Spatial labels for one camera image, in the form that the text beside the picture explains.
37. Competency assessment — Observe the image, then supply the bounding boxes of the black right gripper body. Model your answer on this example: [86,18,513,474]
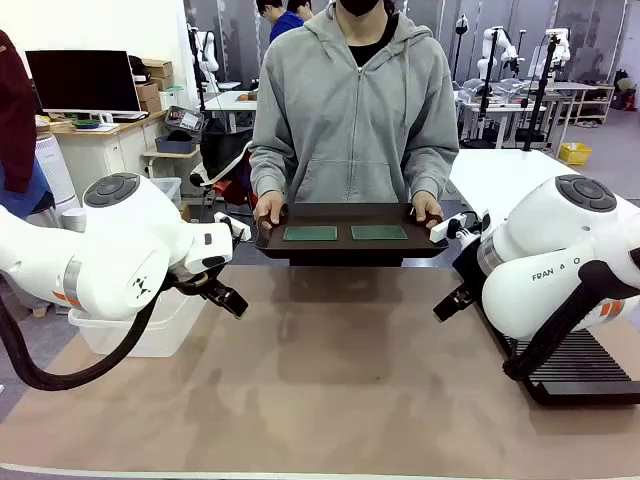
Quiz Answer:
[451,234,485,301]

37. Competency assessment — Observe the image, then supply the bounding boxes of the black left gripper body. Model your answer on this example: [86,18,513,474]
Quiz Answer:
[168,264,226,299]

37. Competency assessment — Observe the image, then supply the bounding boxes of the green PCB board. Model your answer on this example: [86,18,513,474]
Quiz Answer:
[282,225,339,243]
[349,224,410,242]

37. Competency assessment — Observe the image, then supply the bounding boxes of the dark brown serving tray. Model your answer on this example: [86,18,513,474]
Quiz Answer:
[253,202,450,261]

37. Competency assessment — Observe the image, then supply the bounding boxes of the person's left forearm grey sleeve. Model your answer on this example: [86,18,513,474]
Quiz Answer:
[403,142,460,199]

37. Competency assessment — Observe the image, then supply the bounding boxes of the person's right forearm grey sleeve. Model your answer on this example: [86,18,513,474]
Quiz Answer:
[248,142,297,199]

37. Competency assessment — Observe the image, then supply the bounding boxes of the stacked cardboard boxes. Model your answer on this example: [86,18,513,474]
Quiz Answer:
[133,58,174,114]

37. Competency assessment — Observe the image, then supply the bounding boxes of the person's left hand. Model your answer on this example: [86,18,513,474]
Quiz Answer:
[410,192,445,224]

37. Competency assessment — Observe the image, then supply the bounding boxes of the person's right hand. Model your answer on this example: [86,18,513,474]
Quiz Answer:
[253,192,289,227]

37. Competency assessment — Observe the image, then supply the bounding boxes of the clear plastic tub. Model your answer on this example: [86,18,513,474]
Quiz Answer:
[68,287,207,359]

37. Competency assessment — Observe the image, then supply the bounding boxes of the red bag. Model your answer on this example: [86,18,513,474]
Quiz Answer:
[212,179,252,205]

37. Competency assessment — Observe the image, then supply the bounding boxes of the black stand under tray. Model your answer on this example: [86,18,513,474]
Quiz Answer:
[288,255,405,268]

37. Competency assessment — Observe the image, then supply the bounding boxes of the small wooden side table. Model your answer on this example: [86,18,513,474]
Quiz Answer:
[142,149,202,177]

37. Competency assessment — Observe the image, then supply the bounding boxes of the small white cylinder device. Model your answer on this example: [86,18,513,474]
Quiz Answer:
[60,207,87,233]

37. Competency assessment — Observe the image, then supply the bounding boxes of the grey blue bin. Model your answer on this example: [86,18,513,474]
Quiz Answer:
[154,133,197,155]

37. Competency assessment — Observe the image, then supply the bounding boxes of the black slotted PCB rack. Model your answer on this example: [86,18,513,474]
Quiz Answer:
[501,324,634,406]

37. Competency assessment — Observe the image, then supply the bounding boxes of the yellow plastic bin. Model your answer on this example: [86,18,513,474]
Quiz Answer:
[558,142,593,167]

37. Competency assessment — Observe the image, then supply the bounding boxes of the wood top white desk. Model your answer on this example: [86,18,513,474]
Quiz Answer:
[49,109,169,201]

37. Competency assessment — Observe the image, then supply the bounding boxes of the dark basket with items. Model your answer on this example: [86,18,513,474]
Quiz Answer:
[164,105,207,133]

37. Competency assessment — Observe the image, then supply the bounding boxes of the black tripod stand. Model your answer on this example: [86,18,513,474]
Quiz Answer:
[522,33,560,152]
[462,28,502,150]

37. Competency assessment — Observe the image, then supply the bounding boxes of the white air purifier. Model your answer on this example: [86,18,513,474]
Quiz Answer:
[33,132,81,211]

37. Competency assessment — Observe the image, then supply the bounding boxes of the white background table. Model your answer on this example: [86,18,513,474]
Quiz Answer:
[203,89,259,133]

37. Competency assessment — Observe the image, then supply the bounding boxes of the person in grey hoodie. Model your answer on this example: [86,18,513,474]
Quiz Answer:
[248,0,460,204]

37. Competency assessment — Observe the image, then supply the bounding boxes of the wooden shelf table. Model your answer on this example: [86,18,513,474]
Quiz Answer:
[549,82,616,127]

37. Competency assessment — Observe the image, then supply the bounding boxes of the black computer monitor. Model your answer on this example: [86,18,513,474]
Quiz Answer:
[24,49,143,116]

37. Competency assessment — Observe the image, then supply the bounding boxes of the person in maroon top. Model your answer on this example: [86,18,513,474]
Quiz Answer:
[0,29,56,316]

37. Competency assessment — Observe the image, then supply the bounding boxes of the person in blue top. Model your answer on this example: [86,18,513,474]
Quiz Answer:
[255,0,307,44]

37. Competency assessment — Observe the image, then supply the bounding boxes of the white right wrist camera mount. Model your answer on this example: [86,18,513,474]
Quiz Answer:
[429,210,494,242]

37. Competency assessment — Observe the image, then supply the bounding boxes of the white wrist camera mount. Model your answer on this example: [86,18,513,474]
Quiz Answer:
[429,210,494,242]
[213,212,252,245]

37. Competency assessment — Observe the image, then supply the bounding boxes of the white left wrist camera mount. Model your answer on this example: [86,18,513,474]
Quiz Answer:
[213,212,252,245]

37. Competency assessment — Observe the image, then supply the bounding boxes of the black sleeved right arm cable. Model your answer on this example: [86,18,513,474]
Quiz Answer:
[502,259,640,383]

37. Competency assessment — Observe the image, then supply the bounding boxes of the black sleeved arm cable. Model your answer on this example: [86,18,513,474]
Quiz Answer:
[502,259,640,383]
[0,277,174,393]

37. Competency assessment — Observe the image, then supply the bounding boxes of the black sleeved left arm cable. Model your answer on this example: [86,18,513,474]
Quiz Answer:
[0,277,174,393]

